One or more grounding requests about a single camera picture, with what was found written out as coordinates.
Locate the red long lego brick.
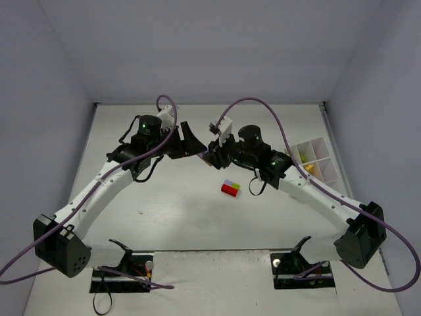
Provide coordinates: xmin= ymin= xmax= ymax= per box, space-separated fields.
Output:
xmin=221 ymin=184 xmax=239 ymax=198

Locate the dark green lego brick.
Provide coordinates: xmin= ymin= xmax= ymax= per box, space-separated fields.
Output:
xmin=299 ymin=154 xmax=307 ymax=163

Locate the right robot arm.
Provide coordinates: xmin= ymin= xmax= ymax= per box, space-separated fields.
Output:
xmin=203 ymin=125 xmax=386 ymax=269

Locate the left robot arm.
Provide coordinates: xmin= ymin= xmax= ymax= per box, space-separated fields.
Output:
xmin=33 ymin=115 xmax=206 ymax=278

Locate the white divided container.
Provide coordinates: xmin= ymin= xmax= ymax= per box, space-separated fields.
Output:
xmin=290 ymin=138 xmax=339 ymax=184

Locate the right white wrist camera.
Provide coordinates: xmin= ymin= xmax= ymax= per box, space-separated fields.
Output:
xmin=209 ymin=116 xmax=233 ymax=147

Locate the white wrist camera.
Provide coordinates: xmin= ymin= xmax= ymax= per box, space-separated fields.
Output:
xmin=157 ymin=105 xmax=178 ymax=132
xmin=209 ymin=116 xmax=233 ymax=147

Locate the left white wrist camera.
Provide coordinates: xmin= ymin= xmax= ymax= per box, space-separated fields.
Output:
xmin=157 ymin=105 xmax=178 ymax=132

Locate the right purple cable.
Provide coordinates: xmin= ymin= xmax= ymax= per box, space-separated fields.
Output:
xmin=216 ymin=97 xmax=421 ymax=293

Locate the purple cable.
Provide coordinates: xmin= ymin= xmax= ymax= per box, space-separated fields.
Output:
xmin=0 ymin=95 xmax=179 ymax=290
xmin=216 ymin=97 xmax=421 ymax=293

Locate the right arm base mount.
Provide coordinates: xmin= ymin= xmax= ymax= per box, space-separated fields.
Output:
xmin=270 ymin=236 xmax=335 ymax=290

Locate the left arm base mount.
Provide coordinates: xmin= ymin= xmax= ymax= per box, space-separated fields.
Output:
xmin=89 ymin=239 xmax=155 ymax=313

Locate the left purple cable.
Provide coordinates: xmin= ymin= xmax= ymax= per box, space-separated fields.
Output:
xmin=0 ymin=95 xmax=179 ymax=290

